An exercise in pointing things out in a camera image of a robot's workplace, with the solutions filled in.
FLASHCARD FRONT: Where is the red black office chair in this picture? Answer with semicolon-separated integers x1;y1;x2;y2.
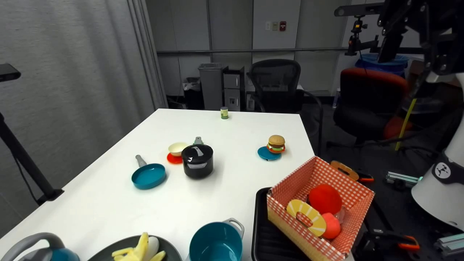
334;68;409;142

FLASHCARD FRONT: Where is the black toy pot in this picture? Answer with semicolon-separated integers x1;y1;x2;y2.
182;136;214;180

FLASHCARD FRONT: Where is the blue toy frying pan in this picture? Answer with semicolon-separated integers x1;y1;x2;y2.
131;155;167;190

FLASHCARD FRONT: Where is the black baking tray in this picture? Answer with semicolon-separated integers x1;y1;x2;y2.
251;187;311;261

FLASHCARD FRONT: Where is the black mesh office chair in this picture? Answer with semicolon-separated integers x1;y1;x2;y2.
248;60;302;113

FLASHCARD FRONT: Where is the toy pineapple slice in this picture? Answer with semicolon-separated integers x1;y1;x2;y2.
286;199;327;236

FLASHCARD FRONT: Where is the toy hamburger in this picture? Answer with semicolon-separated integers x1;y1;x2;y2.
267;135;286;154

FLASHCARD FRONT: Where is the blue toy kettle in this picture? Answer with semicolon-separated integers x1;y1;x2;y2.
2;232;82;261

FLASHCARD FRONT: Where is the small green toy car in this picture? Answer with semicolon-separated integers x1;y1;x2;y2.
221;107;230;119

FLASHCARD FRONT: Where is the red checkered cardboard box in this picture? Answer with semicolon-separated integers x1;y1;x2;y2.
267;157;375;261

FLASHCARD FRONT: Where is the blue toy pot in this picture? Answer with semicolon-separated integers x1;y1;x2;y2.
189;218;246;261

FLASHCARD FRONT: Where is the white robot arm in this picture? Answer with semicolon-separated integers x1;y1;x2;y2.
411;110;464;231

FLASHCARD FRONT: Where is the dark plate of toy food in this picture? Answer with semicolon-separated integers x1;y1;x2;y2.
87;232;183;261

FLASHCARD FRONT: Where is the grey glass pot lid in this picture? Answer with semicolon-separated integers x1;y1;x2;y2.
182;144;214;164

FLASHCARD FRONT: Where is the small blue plate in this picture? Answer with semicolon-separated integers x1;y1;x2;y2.
257;147;282;161

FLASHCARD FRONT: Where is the black camera stand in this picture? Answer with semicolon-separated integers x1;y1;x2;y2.
0;62;64;205

